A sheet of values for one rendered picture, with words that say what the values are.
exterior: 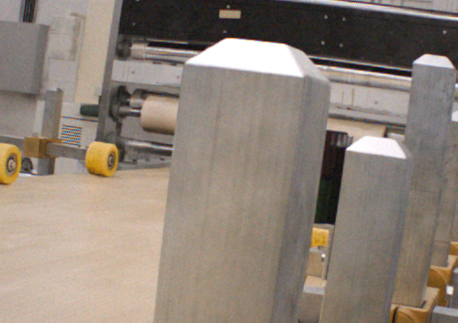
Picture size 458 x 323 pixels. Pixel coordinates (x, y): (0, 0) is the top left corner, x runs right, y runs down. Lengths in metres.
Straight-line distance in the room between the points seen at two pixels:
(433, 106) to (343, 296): 0.28
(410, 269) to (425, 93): 0.14
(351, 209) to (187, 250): 0.25
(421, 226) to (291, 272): 0.49
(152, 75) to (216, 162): 2.80
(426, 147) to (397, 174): 0.25
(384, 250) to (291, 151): 0.26
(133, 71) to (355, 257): 2.60
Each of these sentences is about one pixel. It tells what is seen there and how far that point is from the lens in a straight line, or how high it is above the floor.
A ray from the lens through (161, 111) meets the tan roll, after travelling 3.03.
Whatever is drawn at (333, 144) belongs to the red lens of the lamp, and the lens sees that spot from 0.50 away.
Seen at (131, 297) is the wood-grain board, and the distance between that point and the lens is 0.97.
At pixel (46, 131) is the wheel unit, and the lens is 2.38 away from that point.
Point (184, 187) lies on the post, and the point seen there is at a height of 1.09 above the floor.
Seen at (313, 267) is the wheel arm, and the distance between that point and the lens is 1.07.
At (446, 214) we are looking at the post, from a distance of 1.00.
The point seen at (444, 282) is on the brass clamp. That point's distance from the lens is 0.98.
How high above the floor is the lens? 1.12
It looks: 3 degrees down
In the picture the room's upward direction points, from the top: 7 degrees clockwise
